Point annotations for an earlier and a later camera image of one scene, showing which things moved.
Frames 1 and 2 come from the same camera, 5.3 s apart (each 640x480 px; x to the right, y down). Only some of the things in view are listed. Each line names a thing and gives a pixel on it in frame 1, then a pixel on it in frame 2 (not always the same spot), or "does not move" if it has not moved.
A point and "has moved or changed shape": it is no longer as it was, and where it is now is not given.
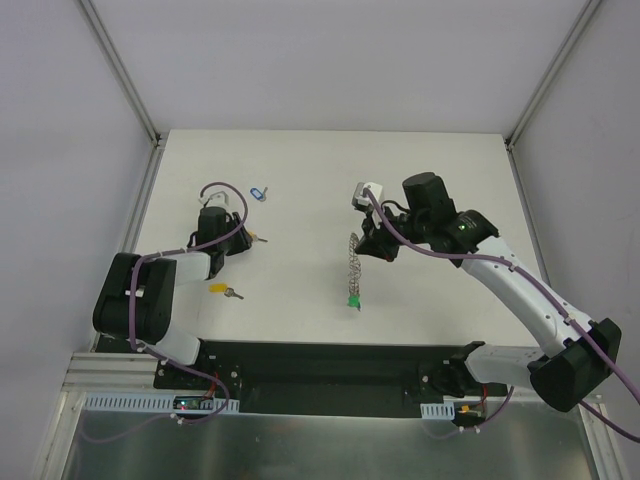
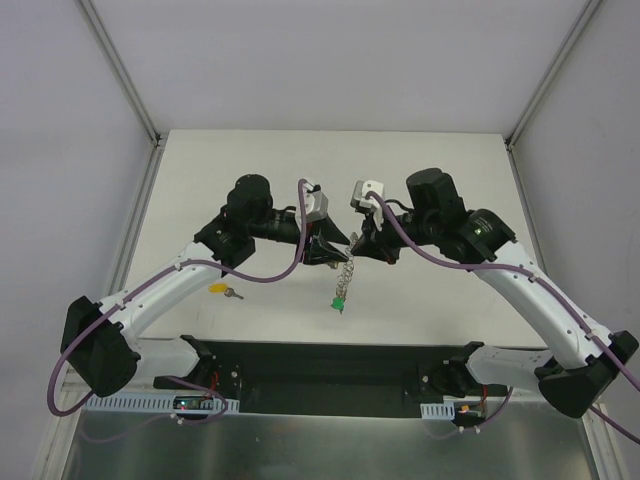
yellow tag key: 223,288 does not move
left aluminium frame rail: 157,138 does not move
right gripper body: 375,240 does not move
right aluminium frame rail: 511,144 does not move
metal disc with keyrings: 355,265 has moved or changed shape
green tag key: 354,301 → 338,304
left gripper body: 236,232 → 310,245
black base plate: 270,376 does not move
